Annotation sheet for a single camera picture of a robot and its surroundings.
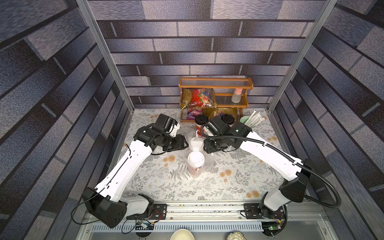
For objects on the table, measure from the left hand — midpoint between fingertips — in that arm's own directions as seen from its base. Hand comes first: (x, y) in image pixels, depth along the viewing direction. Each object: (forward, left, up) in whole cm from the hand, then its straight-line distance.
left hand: (185, 145), depth 71 cm
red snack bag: (+38, -10, -2) cm, 40 cm away
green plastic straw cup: (+27, -37, -11) cm, 47 cm away
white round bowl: (-34, +1, -22) cm, 40 cm away
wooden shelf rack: (+55, -27, -7) cm, 61 cm away
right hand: (+2, -10, -3) cm, 11 cm away
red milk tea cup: (-5, -5, -7) cm, 10 cm away
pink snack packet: (+42, -3, -21) cm, 47 cm away
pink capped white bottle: (+42, -34, -4) cm, 54 cm away
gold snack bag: (+40, +1, -4) cm, 40 cm away
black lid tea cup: (+24, -25, -7) cm, 35 cm away
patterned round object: (-34, -24, -23) cm, 47 cm away
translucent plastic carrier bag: (+5, -6, -6) cm, 10 cm away
